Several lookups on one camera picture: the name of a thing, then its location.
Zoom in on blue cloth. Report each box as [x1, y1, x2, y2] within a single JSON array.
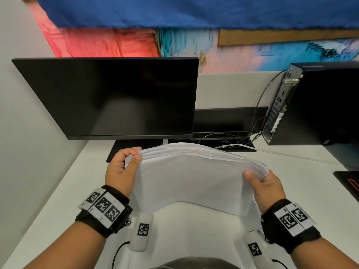
[[35, 0, 359, 30]]

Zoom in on person's right forearm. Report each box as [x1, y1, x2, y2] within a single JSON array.
[[283, 236, 359, 269]]

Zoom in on stack of white paper sheets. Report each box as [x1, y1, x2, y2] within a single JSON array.
[[125, 142, 269, 217]]

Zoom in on black desktop computer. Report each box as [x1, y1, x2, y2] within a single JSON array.
[[262, 62, 359, 146]]

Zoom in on colourful wall painting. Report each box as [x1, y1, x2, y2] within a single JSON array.
[[27, 1, 359, 74]]

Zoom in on black wrist strap with markers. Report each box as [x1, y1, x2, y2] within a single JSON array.
[[75, 185, 133, 238], [261, 199, 322, 254]]

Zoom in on person's right hand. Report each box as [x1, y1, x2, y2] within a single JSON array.
[[243, 168, 287, 215]]

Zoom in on white wrist camera pod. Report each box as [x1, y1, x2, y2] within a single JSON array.
[[128, 213, 154, 253], [243, 230, 275, 269]]

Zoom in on long black power cable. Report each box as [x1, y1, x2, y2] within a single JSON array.
[[249, 69, 289, 139]]

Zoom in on person's left forearm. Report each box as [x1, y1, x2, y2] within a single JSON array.
[[24, 218, 113, 269]]

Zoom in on black computer monitor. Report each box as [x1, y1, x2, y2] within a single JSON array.
[[12, 57, 199, 140]]

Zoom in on person's left hand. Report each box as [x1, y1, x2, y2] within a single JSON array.
[[105, 147, 142, 198]]

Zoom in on tangled black cables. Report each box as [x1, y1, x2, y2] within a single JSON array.
[[197, 117, 270, 150]]

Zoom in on black mouse pad red print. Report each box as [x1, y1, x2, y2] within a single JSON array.
[[333, 171, 359, 202]]

